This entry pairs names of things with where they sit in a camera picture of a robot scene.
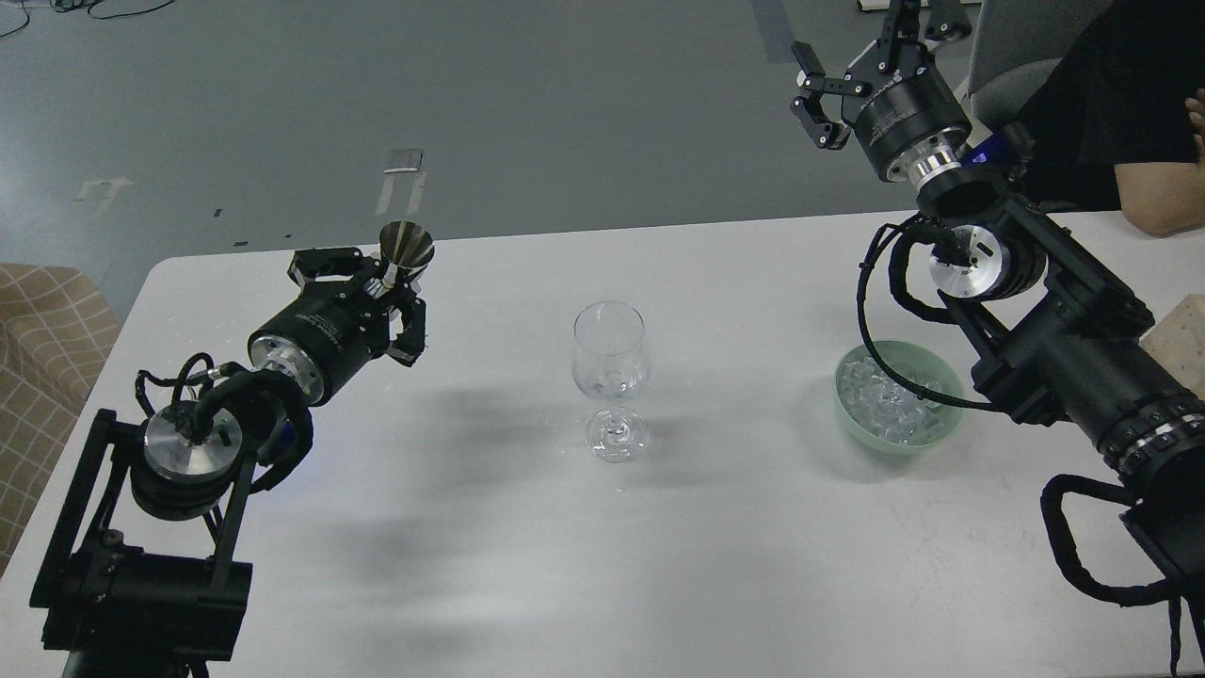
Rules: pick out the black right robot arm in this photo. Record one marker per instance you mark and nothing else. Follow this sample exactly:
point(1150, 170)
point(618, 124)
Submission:
point(1056, 332)

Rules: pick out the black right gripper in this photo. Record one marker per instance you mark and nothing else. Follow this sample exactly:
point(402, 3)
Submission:
point(910, 129)

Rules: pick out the person in black shirt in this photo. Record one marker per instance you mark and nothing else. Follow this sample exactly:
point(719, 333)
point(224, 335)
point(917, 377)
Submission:
point(1109, 123)

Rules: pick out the clear wine glass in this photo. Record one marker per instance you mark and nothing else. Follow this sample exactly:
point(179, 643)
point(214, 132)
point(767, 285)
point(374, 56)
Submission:
point(611, 364)

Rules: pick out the pile of ice cubes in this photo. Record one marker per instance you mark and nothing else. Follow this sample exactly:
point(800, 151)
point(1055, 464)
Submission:
point(884, 409)

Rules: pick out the beige checked chair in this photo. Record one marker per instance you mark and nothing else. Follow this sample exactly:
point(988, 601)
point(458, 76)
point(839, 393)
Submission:
point(57, 331)

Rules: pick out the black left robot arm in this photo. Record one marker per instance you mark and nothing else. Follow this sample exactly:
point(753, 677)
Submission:
point(139, 578)

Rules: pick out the person's hand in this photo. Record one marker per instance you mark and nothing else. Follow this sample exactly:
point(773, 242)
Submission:
point(1195, 110)

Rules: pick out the green bowl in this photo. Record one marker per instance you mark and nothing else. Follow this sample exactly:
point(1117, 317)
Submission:
point(917, 364)

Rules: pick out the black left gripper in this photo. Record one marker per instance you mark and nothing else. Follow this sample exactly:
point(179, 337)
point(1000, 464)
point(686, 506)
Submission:
point(333, 329)

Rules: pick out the steel double jigger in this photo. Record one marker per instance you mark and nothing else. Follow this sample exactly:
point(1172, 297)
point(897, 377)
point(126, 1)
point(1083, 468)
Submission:
point(406, 249)

